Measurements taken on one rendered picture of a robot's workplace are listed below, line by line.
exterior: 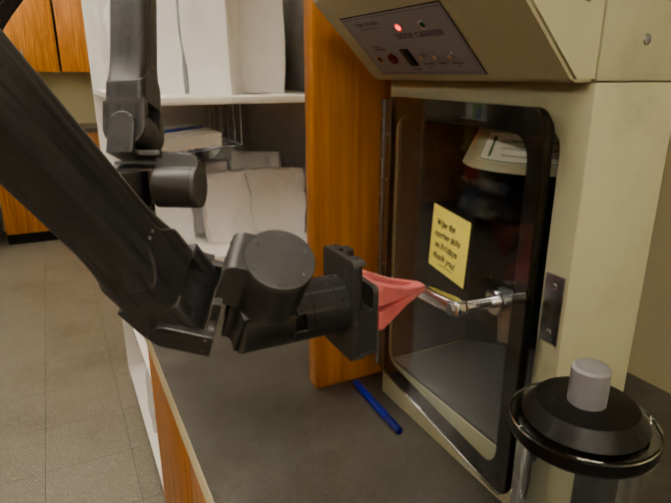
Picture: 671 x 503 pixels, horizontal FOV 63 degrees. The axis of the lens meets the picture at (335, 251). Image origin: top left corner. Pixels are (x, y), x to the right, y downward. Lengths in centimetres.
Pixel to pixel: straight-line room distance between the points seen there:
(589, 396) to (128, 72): 67
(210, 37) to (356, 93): 92
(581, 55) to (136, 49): 57
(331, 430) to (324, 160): 38
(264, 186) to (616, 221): 132
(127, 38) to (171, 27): 90
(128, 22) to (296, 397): 59
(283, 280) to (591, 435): 25
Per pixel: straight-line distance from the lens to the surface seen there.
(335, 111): 79
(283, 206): 177
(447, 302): 55
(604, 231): 57
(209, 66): 168
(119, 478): 234
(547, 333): 59
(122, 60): 84
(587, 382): 45
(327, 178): 79
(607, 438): 45
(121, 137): 78
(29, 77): 39
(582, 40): 51
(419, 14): 57
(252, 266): 43
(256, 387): 92
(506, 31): 51
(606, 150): 55
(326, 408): 86
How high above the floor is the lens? 142
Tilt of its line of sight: 18 degrees down
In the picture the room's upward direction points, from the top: straight up
